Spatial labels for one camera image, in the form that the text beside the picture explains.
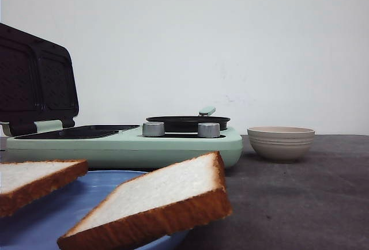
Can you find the white bread slice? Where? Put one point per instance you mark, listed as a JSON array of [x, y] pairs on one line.
[[172, 199], [24, 182]]

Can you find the mint green breakfast maker base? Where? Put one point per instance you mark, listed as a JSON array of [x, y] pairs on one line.
[[119, 146]]

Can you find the small black frying pan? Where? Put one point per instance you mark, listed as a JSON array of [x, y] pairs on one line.
[[190, 123]]

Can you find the right silver control knob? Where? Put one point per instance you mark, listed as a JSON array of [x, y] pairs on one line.
[[209, 130]]

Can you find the silver control knob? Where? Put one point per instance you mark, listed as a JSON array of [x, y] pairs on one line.
[[209, 130], [153, 129]]

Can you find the left silver control knob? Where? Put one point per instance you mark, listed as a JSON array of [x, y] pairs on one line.
[[153, 129]]

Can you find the beige ceramic bowl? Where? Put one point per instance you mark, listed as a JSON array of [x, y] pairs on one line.
[[282, 144]]

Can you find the blue plate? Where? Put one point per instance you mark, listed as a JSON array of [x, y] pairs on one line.
[[38, 225]]

